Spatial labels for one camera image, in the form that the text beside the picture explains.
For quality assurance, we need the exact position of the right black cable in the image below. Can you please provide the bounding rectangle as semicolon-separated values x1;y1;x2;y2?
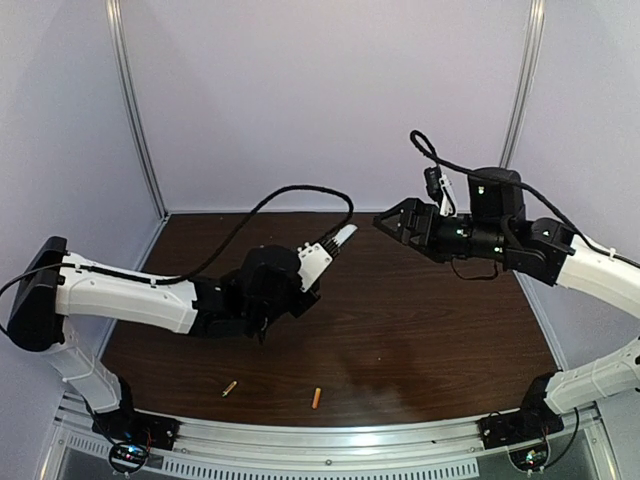
409;130;640;264

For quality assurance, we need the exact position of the aluminium corner post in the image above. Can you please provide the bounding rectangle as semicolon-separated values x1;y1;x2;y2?
105;0;169;220
499;0;546;168

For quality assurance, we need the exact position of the left black cable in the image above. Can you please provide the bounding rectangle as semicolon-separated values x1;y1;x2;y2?
0;184;355;336

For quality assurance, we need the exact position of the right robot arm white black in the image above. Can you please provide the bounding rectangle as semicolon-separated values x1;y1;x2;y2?
374;168;639;437

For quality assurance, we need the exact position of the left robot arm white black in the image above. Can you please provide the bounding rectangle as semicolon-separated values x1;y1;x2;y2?
1;237;332;440

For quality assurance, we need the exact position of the right circuit board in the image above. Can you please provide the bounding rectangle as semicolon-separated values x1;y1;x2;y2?
508;442;550;474

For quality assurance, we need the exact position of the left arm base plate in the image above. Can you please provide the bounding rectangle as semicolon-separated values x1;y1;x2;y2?
91;410;181;451

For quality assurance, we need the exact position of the left aluminium corner post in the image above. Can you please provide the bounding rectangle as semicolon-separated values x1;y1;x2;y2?
105;0;169;220

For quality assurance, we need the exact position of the left circuit board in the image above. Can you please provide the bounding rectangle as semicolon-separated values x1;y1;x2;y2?
107;441;150;475

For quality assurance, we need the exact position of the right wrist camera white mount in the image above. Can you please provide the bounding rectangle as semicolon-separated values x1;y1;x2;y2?
423;167;457;217

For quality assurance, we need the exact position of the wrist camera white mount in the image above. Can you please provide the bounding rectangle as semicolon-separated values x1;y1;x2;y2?
423;167;457;217
297;242;333;292

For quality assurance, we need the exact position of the white remote control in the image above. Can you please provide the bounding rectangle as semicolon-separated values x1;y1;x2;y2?
321;224;358;252

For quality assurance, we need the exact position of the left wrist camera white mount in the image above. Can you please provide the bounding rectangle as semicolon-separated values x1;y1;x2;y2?
297;242;333;292

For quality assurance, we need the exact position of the black cable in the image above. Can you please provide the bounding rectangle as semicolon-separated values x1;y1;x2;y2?
409;130;640;264
0;184;355;336

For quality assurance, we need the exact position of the orange battery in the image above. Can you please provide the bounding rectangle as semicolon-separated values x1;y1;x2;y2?
311;387;322;410

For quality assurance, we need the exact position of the circuit board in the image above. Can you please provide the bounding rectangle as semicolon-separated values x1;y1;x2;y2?
107;441;150;475
508;442;550;474

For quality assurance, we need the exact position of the gold green battery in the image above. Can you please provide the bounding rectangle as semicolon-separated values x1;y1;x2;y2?
221;380;238;398

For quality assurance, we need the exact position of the right aluminium corner post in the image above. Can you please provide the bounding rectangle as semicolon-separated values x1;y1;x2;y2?
499;0;546;168

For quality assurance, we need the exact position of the front aluminium rail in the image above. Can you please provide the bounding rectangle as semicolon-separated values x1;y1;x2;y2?
52;394;604;479

